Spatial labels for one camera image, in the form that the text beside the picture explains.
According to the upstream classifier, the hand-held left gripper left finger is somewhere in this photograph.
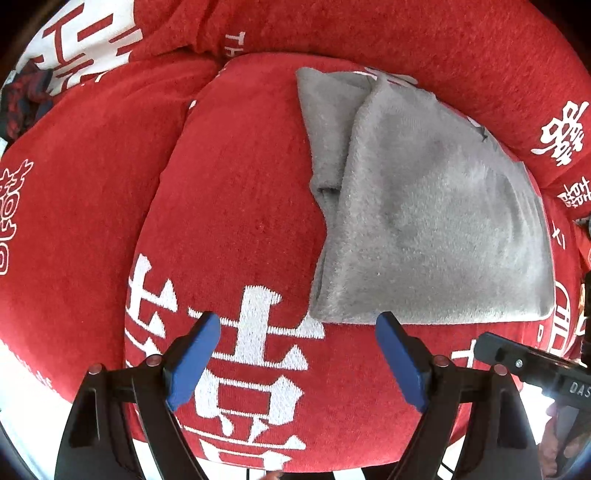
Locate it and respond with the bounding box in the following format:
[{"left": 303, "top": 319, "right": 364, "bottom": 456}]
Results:
[{"left": 55, "top": 311, "right": 221, "bottom": 480}]

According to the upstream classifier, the person's right hand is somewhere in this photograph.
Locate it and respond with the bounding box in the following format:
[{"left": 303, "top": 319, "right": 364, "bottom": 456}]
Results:
[{"left": 539, "top": 401, "right": 589, "bottom": 480}]

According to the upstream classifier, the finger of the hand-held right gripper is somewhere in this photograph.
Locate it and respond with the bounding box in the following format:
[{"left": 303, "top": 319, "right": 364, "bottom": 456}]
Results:
[{"left": 475, "top": 331, "right": 563, "bottom": 385}]

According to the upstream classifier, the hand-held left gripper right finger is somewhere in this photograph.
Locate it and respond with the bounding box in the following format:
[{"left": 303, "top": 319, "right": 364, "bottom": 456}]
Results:
[{"left": 375, "top": 311, "right": 541, "bottom": 480}]

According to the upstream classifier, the dark red patterned cloth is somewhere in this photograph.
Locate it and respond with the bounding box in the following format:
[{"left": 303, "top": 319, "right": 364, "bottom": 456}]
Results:
[{"left": 0, "top": 62, "right": 55, "bottom": 141}]

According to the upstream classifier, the red printed back cushion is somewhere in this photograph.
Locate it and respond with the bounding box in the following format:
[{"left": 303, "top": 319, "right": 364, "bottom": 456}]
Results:
[
  {"left": 14, "top": 0, "right": 141, "bottom": 95},
  {"left": 129, "top": 0, "right": 591, "bottom": 222}
]

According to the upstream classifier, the grey sweater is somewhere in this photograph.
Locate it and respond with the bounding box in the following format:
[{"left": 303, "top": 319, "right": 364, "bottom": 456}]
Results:
[{"left": 295, "top": 67, "right": 556, "bottom": 326}]

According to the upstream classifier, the red printed seat cushion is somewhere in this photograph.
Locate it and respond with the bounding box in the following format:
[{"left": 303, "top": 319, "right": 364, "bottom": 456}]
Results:
[
  {"left": 0, "top": 59, "right": 223, "bottom": 418},
  {"left": 122, "top": 53, "right": 583, "bottom": 475}
]

